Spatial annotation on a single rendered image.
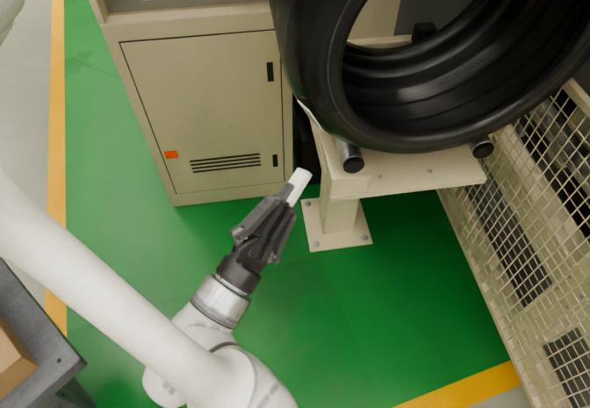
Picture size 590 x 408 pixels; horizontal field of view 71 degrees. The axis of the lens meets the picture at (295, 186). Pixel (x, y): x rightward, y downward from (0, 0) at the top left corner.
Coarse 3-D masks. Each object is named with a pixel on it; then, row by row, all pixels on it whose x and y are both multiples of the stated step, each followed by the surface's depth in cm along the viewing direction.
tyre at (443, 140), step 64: (320, 0) 56; (512, 0) 88; (576, 0) 74; (320, 64) 63; (384, 64) 98; (448, 64) 97; (512, 64) 87; (576, 64) 71; (384, 128) 78; (448, 128) 81
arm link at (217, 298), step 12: (216, 276) 71; (204, 288) 69; (216, 288) 68; (228, 288) 68; (192, 300) 69; (204, 300) 68; (216, 300) 67; (228, 300) 67; (240, 300) 68; (204, 312) 67; (216, 312) 67; (228, 312) 67; (240, 312) 69; (228, 324) 68
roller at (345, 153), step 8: (336, 144) 89; (344, 144) 87; (344, 152) 86; (352, 152) 85; (360, 152) 86; (344, 160) 85; (352, 160) 84; (360, 160) 84; (344, 168) 86; (352, 168) 86; (360, 168) 86
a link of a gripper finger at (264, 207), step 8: (264, 200) 72; (272, 200) 71; (256, 208) 72; (264, 208) 71; (272, 208) 71; (248, 216) 71; (256, 216) 70; (264, 216) 71; (240, 224) 70; (248, 224) 70; (256, 224) 70; (232, 232) 69; (240, 232) 69; (248, 232) 69
